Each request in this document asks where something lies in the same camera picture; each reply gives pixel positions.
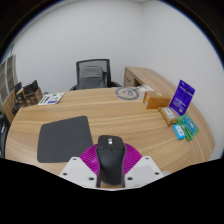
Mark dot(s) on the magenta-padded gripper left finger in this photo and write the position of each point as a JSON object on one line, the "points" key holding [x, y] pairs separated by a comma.
{"points": [[80, 170]]}

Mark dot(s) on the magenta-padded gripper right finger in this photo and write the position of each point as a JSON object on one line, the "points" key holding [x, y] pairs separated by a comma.
{"points": [[141, 170]]}

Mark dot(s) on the black computer mouse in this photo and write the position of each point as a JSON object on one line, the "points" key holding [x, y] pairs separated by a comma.
{"points": [[110, 160]]}

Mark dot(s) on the dark grey mouse pad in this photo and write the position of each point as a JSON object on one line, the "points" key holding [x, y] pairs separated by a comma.
{"points": [[64, 138]]}

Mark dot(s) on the small blue package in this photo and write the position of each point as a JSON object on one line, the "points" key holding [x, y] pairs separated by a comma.
{"points": [[179, 132]]}

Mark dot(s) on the small tan labelled box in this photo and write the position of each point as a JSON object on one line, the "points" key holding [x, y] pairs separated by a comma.
{"points": [[167, 115]]}

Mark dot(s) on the green flat package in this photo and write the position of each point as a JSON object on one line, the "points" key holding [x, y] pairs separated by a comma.
{"points": [[190, 126]]}

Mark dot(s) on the orange-brown cardboard box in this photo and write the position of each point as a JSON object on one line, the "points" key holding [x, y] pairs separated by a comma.
{"points": [[156, 100]]}

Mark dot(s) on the white green printed leaflet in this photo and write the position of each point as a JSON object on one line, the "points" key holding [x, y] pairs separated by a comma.
{"points": [[51, 98]]}

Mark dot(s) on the purple card package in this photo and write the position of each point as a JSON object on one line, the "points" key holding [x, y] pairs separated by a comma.
{"points": [[182, 97]]}

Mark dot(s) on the black side chair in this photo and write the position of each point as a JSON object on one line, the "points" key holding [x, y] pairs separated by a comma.
{"points": [[4, 133]]}

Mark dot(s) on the brown printed carton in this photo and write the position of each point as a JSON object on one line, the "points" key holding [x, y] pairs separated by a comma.
{"points": [[35, 97]]}

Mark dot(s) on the wooden side desk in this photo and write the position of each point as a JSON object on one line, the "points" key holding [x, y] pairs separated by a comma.
{"points": [[146, 78]]}

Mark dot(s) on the black mesh office chair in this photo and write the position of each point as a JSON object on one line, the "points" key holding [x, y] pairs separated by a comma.
{"points": [[92, 76]]}

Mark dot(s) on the black printed carton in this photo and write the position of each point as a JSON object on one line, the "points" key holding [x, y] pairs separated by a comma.
{"points": [[30, 88]]}

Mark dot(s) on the small dark carton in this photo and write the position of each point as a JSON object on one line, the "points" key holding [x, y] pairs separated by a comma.
{"points": [[18, 95]]}

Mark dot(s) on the wooden lattice door cabinet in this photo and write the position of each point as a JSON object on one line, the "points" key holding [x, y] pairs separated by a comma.
{"points": [[7, 86]]}

